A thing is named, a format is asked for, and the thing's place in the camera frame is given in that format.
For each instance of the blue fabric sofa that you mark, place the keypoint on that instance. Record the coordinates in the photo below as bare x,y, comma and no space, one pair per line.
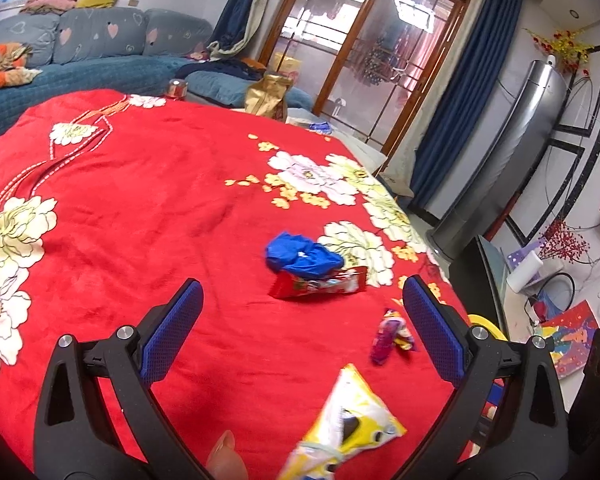
105,72

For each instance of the colourful patterned cloth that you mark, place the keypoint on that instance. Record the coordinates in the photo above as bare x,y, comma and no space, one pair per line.
5,65

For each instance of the purple candy wrapper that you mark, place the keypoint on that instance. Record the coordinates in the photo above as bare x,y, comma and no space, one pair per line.
385,340

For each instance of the grey coffee table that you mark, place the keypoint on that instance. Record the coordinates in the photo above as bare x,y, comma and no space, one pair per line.
365,152

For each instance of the yellow rimmed black bin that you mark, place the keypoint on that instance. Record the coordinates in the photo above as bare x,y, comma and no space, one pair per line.
487,325

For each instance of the yellow flower decoration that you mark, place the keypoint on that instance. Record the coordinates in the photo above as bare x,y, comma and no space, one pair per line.
562,45

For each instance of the blue wrapper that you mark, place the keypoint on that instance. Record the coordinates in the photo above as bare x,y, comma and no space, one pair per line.
321,127

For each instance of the red can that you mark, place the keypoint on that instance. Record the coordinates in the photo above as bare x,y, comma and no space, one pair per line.
177,90

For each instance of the red snack wrapper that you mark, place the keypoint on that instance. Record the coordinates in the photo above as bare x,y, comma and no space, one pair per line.
320,287

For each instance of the gold gift bag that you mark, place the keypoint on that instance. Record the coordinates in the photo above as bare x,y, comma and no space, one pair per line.
267,100

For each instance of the colourful painted board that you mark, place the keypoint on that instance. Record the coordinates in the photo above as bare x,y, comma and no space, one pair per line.
575,340

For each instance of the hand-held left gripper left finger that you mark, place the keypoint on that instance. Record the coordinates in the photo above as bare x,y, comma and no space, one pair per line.
172,332

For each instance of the red floral blanket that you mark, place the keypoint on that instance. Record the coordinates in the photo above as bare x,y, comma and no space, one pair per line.
155,200

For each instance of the blue curtain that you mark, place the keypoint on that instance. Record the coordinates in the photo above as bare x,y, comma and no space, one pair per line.
467,100
235,10

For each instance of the red berry decoration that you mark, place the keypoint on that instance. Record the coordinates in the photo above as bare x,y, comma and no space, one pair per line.
565,242

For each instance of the wooden framed glass door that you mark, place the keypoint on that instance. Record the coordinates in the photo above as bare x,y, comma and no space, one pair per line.
380,45

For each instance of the crumpled blue plastic bag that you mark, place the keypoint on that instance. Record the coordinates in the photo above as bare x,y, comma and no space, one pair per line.
302,257

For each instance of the white paper roll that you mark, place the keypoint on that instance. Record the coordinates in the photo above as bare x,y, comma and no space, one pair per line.
525,272

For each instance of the person's left hand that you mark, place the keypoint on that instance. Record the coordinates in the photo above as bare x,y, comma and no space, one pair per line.
226,460

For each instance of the dark clothes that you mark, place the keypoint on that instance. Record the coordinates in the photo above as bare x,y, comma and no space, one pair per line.
220,67

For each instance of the silver tower air conditioner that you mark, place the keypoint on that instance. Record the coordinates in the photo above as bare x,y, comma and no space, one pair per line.
505,155

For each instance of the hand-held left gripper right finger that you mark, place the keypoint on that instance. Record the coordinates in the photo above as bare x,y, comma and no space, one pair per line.
435,332

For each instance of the yellow white snack packet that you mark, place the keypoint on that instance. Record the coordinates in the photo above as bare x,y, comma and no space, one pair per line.
352,420

